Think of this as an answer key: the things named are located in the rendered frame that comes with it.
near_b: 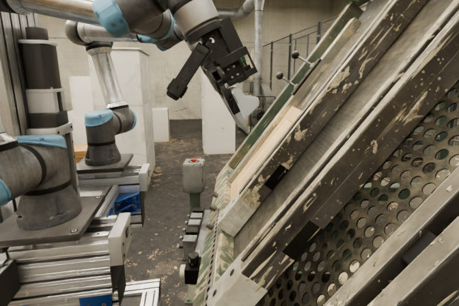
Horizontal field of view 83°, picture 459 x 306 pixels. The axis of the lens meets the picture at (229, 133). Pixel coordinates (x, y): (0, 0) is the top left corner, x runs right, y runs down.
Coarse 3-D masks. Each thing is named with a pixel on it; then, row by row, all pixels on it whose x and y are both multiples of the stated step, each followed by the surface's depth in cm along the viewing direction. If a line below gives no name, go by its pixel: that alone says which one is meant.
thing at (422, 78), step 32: (448, 32) 43; (416, 64) 45; (448, 64) 44; (384, 96) 49; (416, 96) 45; (352, 128) 50; (384, 128) 46; (320, 160) 53; (352, 160) 48; (384, 160) 47; (320, 192) 49; (352, 192) 49; (288, 224) 51; (320, 224) 50; (256, 256) 52; (288, 256) 52; (224, 288) 55; (256, 288) 54
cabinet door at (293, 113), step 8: (288, 112) 121; (296, 112) 109; (288, 120) 113; (280, 128) 117; (272, 136) 120; (280, 136) 110; (264, 144) 123; (272, 144) 113; (256, 152) 126; (264, 152) 115; (256, 160) 119; (248, 168) 123; (256, 168) 111; (240, 176) 125; (248, 176) 114; (232, 184) 128; (240, 184) 116; (232, 192) 120
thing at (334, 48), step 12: (360, 24) 115; (348, 36) 116; (336, 48) 117; (324, 60) 118; (312, 72) 120; (312, 84) 121; (300, 96) 122; (288, 108) 123; (276, 120) 124; (264, 132) 128; (252, 156) 128; (240, 168) 130; (228, 180) 132
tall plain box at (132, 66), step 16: (128, 48) 296; (128, 64) 302; (144, 64) 339; (96, 80) 299; (128, 80) 305; (144, 80) 334; (96, 96) 303; (128, 96) 309; (144, 96) 329; (144, 112) 325; (144, 128) 320; (128, 144) 320; (144, 144) 323; (144, 160) 327
